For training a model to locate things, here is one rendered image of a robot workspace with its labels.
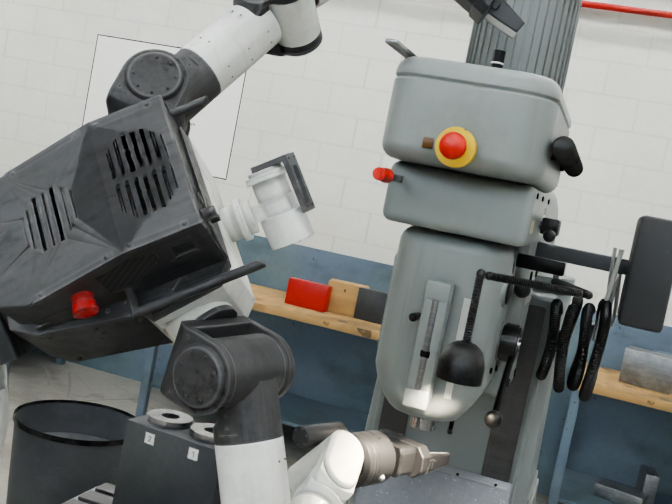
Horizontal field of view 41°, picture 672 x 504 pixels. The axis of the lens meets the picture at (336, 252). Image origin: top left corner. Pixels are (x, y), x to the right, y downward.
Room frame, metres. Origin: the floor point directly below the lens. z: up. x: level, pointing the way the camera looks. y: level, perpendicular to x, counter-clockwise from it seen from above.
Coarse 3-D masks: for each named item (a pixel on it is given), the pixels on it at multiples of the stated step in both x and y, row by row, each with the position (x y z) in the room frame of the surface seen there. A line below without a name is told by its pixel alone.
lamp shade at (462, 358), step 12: (444, 348) 1.39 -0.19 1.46; (456, 348) 1.36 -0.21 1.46; (468, 348) 1.36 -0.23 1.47; (444, 360) 1.37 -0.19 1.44; (456, 360) 1.35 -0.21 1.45; (468, 360) 1.35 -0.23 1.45; (480, 360) 1.36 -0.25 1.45; (444, 372) 1.36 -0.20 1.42; (456, 372) 1.35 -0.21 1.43; (468, 372) 1.35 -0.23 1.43; (480, 372) 1.36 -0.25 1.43; (468, 384) 1.35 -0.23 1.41; (480, 384) 1.37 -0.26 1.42
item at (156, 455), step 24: (144, 432) 1.70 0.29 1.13; (168, 432) 1.69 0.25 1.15; (192, 432) 1.69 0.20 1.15; (144, 456) 1.70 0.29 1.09; (168, 456) 1.68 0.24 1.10; (192, 456) 1.66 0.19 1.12; (120, 480) 1.72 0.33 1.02; (144, 480) 1.70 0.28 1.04; (168, 480) 1.68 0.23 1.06; (192, 480) 1.66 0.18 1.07; (216, 480) 1.64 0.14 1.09
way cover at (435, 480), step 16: (400, 480) 1.92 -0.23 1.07; (416, 480) 1.92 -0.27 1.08; (432, 480) 1.91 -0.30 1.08; (448, 480) 1.91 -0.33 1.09; (464, 480) 1.90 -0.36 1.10; (480, 480) 1.90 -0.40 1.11; (496, 480) 1.89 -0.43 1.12; (368, 496) 1.92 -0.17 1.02; (384, 496) 1.91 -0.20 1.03; (400, 496) 1.91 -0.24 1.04; (416, 496) 1.90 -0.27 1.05; (432, 496) 1.90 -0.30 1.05; (448, 496) 1.89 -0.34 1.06; (464, 496) 1.89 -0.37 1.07; (480, 496) 1.88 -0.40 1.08; (496, 496) 1.88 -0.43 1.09
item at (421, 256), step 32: (416, 256) 1.51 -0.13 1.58; (448, 256) 1.49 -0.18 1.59; (480, 256) 1.48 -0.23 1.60; (512, 256) 1.52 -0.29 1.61; (416, 288) 1.50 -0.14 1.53; (512, 288) 1.60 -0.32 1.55; (384, 320) 1.55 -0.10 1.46; (416, 320) 1.50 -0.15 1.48; (448, 320) 1.48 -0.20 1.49; (480, 320) 1.48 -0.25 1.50; (384, 352) 1.52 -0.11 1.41; (384, 384) 1.52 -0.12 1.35; (448, 384) 1.48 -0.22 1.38; (416, 416) 1.50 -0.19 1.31; (448, 416) 1.49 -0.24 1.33
